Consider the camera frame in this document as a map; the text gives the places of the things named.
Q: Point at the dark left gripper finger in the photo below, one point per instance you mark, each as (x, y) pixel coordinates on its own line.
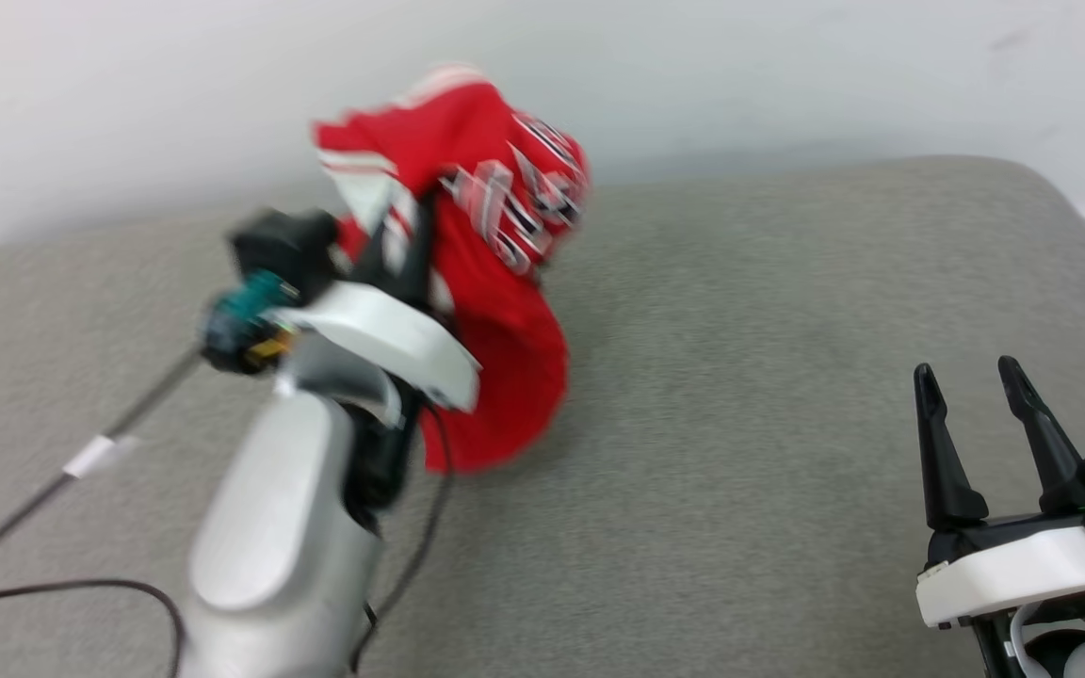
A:
(378, 254)
(420, 254)

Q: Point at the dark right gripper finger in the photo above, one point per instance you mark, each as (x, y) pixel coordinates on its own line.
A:
(946, 471)
(1046, 452)

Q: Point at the red basketball jersey number 23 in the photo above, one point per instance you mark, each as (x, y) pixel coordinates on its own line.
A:
(505, 330)

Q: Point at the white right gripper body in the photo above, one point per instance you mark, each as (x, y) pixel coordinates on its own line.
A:
(1023, 570)

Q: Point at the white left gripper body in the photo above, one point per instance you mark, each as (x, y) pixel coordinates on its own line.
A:
(401, 344)

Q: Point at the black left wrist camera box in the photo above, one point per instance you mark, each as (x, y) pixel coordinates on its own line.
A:
(283, 247)

